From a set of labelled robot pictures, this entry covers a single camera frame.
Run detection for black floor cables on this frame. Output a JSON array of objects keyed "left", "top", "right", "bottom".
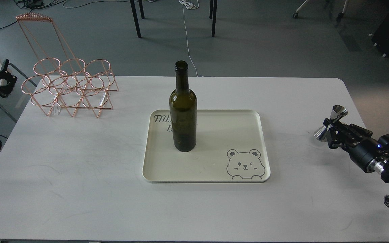
[{"left": 0, "top": 0, "right": 127, "bottom": 36}]

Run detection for steel double jigger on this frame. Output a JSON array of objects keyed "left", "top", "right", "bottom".
[{"left": 313, "top": 105, "right": 348, "bottom": 142}]

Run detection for copper wire wine rack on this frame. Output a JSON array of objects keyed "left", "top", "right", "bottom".
[{"left": 16, "top": 13, "right": 119, "bottom": 117}]

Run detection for dark green wine bottle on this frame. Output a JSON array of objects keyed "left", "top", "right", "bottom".
[{"left": 169, "top": 60, "right": 197, "bottom": 152}]

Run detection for white floor cable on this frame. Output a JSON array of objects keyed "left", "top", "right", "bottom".
[{"left": 179, "top": 0, "right": 204, "bottom": 77}]

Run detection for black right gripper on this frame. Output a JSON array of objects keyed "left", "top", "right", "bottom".
[{"left": 326, "top": 120, "right": 389, "bottom": 174}]

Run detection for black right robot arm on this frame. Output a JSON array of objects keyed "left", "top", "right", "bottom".
[{"left": 323, "top": 118, "right": 389, "bottom": 208}]

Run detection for black table legs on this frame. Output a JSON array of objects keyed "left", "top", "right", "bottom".
[{"left": 129, "top": 0, "right": 218, "bottom": 38}]

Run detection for cream bear serving tray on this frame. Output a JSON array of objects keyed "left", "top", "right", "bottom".
[{"left": 142, "top": 110, "right": 271, "bottom": 183}]

